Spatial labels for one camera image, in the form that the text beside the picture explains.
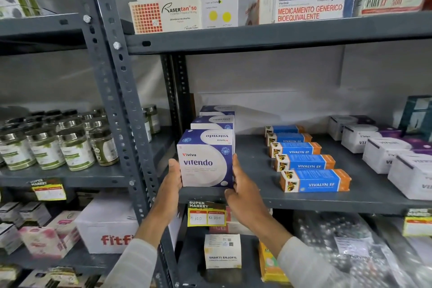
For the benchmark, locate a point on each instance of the person's left hand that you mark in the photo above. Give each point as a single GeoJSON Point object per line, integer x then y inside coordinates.
{"type": "Point", "coordinates": [168, 193]}

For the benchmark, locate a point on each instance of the person's right hand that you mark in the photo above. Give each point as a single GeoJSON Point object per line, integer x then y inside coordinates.
{"type": "Point", "coordinates": [246, 203]}

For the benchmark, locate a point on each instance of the person's right thumb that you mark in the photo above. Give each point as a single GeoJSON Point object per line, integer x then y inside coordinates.
{"type": "Point", "coordinates": [230, 196]}

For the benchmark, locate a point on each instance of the person's left fingers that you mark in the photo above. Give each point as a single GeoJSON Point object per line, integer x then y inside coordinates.
{"type": "Point", "coordinates": [174, 171]}

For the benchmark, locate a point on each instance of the white purple medicine box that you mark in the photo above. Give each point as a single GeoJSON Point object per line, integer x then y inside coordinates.
{"type": "Point", "coordinates": [216, 110]}
{"type": "Point", "coordinates": [206, 161]}
{"type": "Point", "coordinates": [211, 122]}

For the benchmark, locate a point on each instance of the person's right forearm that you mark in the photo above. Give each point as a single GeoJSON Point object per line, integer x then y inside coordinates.
{"type": "Point", "coordinates": [300, 264]}

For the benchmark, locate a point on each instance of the person's left forearm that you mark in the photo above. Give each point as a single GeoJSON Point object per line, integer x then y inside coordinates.
{"type": "Point", "coordinates": [141, 250]}

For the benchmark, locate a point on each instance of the yellow red price label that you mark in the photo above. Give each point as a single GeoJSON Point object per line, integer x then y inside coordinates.
{"type": "Point", "coordinates": [418, 223]}
{"type": "Point", "coordinates": [49, 191]}
{"type": "Point", "coordinates": [206, 215]}

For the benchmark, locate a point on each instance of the green jar with silver lid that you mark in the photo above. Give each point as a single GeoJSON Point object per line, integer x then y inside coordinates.
{"type": "Point", "coordinates": [152, 120]}

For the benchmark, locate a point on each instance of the white cube box grey label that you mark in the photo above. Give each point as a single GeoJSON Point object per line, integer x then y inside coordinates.
{"type": "Point", "coordinates": [222, 252]}

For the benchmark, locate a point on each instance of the blue orange medicine box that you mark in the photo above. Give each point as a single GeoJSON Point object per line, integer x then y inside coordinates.
{"type": "Point", "coordinates": [290, 137]}
{"type": "Point", "coordinates": [296, 148]}
{"type": "Point", "coordinates": [315, 180]}
{"type": "Point", "coordinates": [305, 162]}
{"type": "Point", "coordinates": [285, 128]}

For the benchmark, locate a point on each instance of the yellow orange box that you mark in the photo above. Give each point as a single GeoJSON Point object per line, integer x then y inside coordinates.
{"type": "Point", "coordinates": [270, 267]}

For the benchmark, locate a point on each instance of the large white box red print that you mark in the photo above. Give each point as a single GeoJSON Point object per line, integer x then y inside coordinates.
{"type": "Point", "coordinates": [108, 227]}

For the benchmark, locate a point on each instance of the grey metal shelving rack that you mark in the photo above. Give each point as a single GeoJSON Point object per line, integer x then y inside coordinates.
{"type": "Point", "coordinates": [111, 71]}
{"type": "Point", "coordinates": [270, 33]}

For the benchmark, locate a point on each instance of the clear bag of blister packs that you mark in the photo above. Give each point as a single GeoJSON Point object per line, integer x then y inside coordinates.
{"type": "Point", "coordinates": [341, 240]}

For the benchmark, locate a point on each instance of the group of green silver-lidded jars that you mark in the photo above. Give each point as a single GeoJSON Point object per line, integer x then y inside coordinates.
{"type": "Point", "coordinates": [47, 146]}

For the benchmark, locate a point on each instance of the white box with purple side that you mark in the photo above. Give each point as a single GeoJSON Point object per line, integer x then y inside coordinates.
{"type": "Point", "coordinates": [341, 125]}
{"type": "Point", "coordinates": [410, 176]}
{"type": "Point", "coordinates": [357, 139]}
{"type": "Point", "coordinates": [381, 156]}

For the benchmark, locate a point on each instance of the pink white box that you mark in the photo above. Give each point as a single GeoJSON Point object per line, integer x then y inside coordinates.
{"type": "Point", "coordinates": [47, 239]}

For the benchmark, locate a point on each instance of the small white dark box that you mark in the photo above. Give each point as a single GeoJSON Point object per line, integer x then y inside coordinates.
{"type": "Point", "coordinates": [35, 212]}
{"type": "Point", "coordinates": [9, 239]}
{"type": "Point", "coordinates": [9, 210]}

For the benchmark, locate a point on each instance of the white box with orange grid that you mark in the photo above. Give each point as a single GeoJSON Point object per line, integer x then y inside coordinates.
{"type": "Point", "coordinates": [165, 14]}

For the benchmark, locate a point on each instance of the row of yellow-topped boxes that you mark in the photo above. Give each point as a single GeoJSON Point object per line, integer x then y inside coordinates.
{"type": "Point", "coordinates": [50, 277]}

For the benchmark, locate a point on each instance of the white box with yellow dots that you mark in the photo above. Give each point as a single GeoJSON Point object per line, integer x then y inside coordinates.
{"type": "Point", "coordinates": [218, 4]}

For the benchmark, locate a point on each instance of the small orange white box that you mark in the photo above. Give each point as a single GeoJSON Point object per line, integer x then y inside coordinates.
{"type": "Point", "coordinates": [261, 9]}

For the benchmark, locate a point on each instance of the teal medicine box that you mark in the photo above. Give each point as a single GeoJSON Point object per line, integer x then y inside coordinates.
{"type": "Point", "coordinates": [416, 115]}

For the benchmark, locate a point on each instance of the white blue box red print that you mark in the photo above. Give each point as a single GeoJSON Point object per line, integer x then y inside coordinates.
{"type": "Point", "coordinates": [310, 2]}

